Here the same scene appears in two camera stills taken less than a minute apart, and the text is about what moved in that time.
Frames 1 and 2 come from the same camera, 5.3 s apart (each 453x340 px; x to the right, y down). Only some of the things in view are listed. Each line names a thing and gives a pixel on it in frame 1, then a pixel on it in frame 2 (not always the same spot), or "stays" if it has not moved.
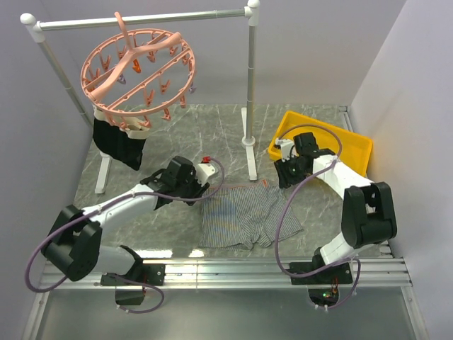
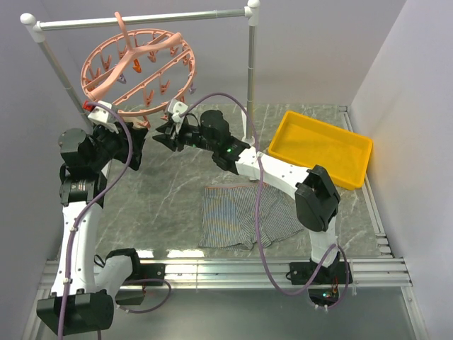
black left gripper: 199,190 to 119,137
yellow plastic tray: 356,149 stays
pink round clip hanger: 134,76 stays
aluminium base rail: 243,274 stays
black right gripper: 284,179 to 168,140
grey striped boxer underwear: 242,218 stays
